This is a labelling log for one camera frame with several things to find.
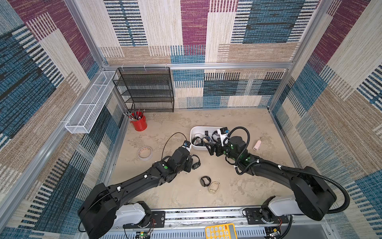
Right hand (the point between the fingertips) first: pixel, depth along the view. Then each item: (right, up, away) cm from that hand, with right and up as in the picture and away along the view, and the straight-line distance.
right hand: (213, 143), depth 86 cm
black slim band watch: (-7, -20, -3) cm, 22 cm away
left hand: (-13, -9, -3) cm, 16 cm away
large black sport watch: (-9, -1, +14) cm, 17 cm away
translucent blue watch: (-3, +1, +11) cm, 12 cm away
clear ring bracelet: (-42, -11, +8) cm, 44 cm away
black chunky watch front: (-10, -11, -7) cm, 16 cm away
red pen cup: (-50, +10, +22) cm, 55 cm away
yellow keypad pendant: (+4, -38, -18) cm, 42 cm away
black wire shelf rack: (-45, +36, +22) cm, 62 cm away
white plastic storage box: (-6, +6, +19) cm, 21 cm away
